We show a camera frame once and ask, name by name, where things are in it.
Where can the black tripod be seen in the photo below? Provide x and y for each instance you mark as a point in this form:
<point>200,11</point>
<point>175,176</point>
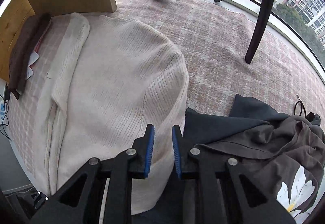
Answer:
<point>261,23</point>

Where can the black power adapter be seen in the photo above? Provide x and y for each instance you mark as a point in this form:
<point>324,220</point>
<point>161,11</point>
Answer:
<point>6,92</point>

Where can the dark brown flower-print t-shirt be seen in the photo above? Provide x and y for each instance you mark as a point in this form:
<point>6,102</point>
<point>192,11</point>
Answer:
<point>274,148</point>

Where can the pink garment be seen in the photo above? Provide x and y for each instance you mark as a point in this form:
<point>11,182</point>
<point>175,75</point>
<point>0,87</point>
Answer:
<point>39,42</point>

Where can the white power strip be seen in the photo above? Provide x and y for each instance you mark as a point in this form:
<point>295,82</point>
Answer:
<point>2,109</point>

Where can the brown fleece garment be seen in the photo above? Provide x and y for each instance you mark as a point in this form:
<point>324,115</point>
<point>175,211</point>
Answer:
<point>22,56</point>

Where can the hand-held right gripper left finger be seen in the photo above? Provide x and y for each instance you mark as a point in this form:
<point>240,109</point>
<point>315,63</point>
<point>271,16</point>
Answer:
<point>149,153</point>

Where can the green trees outside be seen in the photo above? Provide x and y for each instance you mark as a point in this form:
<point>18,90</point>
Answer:
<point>292,16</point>

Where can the pine wood board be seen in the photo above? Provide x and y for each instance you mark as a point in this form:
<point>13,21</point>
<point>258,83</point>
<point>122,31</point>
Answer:
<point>12,23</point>

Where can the white collared shirt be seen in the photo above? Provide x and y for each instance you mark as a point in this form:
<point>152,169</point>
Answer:
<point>33,61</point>

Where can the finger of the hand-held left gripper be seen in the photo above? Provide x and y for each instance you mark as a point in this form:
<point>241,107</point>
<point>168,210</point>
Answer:
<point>38,200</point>

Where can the grey garment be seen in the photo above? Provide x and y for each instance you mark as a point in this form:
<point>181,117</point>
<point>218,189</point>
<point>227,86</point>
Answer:
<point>228,122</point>

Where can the pink plaid blanket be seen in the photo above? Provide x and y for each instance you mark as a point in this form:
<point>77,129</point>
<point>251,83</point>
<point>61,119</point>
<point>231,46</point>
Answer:
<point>223,49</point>

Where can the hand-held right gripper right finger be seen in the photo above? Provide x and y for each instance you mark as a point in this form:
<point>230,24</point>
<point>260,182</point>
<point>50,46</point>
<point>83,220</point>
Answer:
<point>175,153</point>

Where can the white ribbed sweater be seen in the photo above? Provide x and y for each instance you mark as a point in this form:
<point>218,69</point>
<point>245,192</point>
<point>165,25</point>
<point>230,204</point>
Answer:
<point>109,74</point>

